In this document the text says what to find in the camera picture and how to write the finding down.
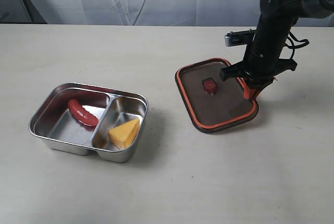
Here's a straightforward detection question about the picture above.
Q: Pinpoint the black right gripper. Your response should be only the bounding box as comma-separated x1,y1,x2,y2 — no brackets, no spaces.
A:
219,51,297,100

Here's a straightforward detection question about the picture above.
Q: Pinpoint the smoky transparent container lid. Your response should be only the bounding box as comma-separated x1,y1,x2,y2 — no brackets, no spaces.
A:
175,58,259,134

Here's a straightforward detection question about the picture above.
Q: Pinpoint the yellow toy cheese wedge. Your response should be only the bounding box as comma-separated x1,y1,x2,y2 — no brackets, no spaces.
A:
108,119,140,150

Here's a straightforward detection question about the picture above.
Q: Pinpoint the red toy sausage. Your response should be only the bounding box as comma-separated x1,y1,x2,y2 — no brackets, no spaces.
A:
67,99,99,127

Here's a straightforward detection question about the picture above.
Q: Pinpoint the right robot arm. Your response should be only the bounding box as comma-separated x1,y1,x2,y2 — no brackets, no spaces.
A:
220,0,333,100

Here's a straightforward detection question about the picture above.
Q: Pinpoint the stainless steel lunch box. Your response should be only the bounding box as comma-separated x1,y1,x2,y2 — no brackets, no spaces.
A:
28,82,149,163

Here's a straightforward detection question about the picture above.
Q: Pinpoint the black stand pole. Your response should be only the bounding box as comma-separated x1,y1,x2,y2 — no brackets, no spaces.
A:
20,0,47,24

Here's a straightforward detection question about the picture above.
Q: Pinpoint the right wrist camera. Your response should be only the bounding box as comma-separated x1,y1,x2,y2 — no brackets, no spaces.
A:
224,29,256,47

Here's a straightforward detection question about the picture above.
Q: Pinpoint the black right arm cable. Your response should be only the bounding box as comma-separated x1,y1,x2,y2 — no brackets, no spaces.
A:
280,30,310,62

